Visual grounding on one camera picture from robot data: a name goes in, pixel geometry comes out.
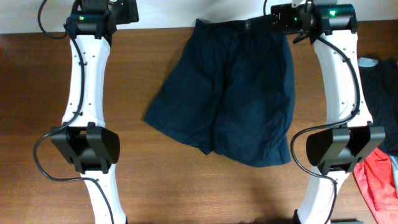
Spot red shirt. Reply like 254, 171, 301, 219
353, 149, 397, 224

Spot light blue garment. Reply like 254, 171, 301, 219
357, 57, 398, 194

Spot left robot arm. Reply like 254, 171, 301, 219
50, 0, 139, 224

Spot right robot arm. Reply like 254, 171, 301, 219
269, 1, 385, 223

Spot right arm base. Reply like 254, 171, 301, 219
330, 219, 364, 224

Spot navy blue shorts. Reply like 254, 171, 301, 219
144, 16, 295, 167

